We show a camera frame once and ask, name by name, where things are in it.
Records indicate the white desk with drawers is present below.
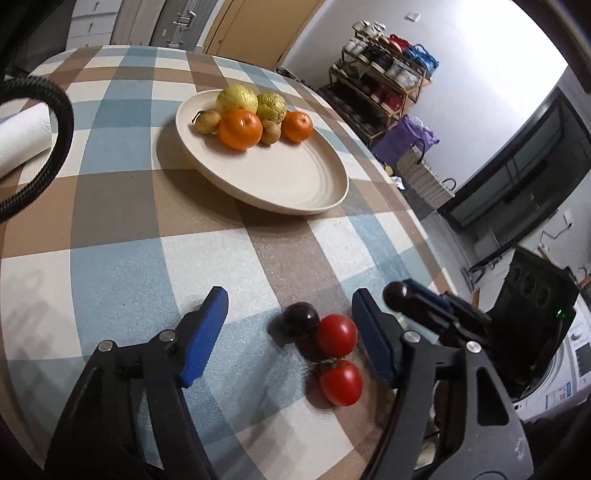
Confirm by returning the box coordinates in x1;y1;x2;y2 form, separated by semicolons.
66;0;122;51

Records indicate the white washing machine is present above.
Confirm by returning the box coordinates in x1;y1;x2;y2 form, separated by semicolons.
512;295;591;421

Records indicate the black braided cable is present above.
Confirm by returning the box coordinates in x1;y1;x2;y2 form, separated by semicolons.
0;76;75;224

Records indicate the small orange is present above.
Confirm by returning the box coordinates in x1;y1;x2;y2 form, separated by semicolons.
281;111;314;143

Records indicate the large yellow guava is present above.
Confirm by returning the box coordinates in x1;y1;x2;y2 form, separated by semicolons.
215;85;259;116

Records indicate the silver suitcase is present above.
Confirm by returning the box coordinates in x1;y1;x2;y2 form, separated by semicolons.
154;0;219;49

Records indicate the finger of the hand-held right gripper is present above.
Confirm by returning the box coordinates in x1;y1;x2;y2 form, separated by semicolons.
399;298;492;349
403;278;495;324

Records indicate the woven basket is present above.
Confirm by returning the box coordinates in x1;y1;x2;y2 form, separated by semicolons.
396;141;458;215

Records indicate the black television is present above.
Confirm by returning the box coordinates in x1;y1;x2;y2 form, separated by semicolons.
438;85;591;234

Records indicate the wooden shoe rack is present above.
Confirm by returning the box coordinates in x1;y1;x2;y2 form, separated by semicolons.
329;21;439;146

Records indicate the large orange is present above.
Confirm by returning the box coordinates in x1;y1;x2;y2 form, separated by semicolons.
218;109;263;151

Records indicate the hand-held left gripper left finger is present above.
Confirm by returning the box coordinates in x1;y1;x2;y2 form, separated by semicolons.
46;286;229;480

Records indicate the red tomato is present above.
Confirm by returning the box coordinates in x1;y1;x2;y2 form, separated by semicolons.
316;314;359;358
318;359;363;407

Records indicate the cream round plate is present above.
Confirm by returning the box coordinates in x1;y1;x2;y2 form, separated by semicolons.
175;89;349;215

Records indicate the small green guava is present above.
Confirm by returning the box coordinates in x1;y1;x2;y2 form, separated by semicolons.
257;93;288;124

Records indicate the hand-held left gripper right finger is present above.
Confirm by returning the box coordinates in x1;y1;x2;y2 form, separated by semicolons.
352;288;532;480

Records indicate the white paper towel roll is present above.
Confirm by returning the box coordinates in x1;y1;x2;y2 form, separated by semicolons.
0;100;61;178

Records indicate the wooden door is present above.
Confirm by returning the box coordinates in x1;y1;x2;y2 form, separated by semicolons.
203;0;326;68

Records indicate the purple bag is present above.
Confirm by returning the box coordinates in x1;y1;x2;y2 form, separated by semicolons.
372;115;440;169

